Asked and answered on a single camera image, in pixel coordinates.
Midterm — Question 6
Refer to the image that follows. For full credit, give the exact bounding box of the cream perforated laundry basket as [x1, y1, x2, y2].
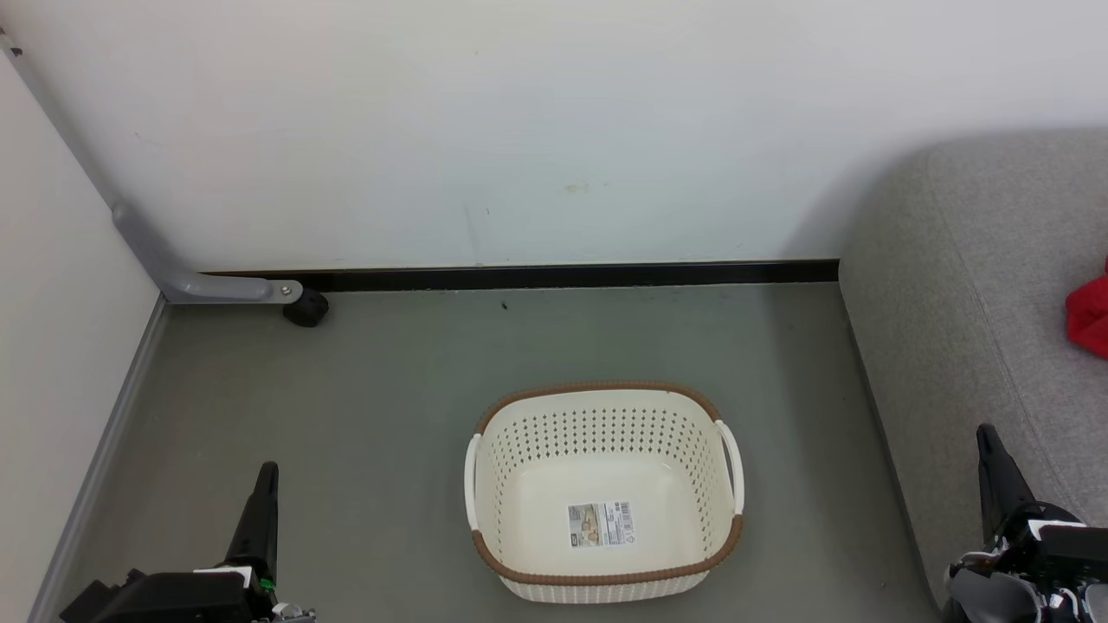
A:
[463, 381, 745, 604]

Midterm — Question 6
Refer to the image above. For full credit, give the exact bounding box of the paper label sticker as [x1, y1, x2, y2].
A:
[567, 500, 637, 549]

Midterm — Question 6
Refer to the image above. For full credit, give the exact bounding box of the black caster wheel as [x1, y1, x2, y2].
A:
[283, 290, 330, 328]

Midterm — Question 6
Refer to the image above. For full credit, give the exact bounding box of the grey metal frame leg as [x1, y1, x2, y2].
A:
[0, 26, 304, 305]

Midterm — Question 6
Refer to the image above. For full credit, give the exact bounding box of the black wall baseboard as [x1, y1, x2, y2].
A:
[203, 260, 841, 292]

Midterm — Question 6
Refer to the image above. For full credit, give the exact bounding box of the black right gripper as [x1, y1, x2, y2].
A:
[976, 424, 1108, 598]

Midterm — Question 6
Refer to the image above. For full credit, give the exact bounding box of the grey fabric sofa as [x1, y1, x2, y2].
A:
[838, 130, 1108, 607]

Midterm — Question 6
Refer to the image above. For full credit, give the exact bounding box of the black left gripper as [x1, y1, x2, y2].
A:
[59, 461, 317, 623]

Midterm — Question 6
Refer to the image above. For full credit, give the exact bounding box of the grey wall baseboard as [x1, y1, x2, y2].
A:
[29, 294, 170, 623]

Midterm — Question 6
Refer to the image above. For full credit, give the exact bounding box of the red and white jersey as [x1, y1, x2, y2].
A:
[1065, 258, 1108, 360]

